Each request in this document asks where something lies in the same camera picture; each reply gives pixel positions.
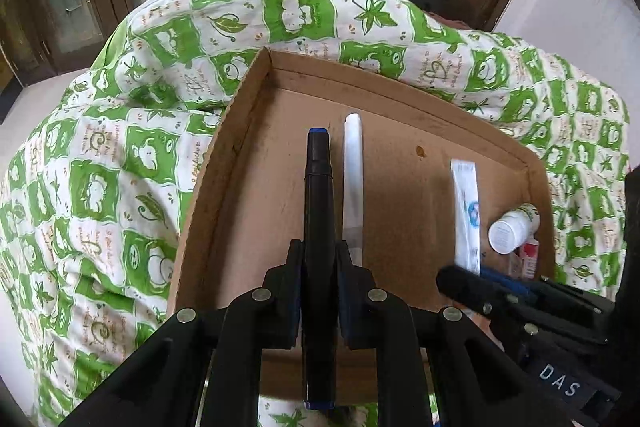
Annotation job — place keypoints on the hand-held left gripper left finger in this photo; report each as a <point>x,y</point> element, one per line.
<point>296,279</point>

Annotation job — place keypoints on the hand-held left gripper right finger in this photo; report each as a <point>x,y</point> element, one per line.
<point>345,287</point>

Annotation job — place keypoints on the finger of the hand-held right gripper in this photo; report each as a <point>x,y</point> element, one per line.
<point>565,307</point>
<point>465,287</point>

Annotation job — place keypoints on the white pill bottle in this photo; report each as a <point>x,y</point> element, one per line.
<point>510,229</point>

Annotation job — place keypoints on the black marker with blue cap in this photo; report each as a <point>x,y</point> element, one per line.
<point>319,207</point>

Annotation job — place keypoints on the white tube with blue print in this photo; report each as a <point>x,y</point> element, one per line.
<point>465,207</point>

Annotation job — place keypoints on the shallow cardboard tray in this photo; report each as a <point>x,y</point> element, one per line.
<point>400,207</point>

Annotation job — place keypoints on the white pen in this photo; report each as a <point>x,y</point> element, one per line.
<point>353,177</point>

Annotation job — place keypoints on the green white printed blanket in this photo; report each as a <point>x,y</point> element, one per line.
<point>110,187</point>

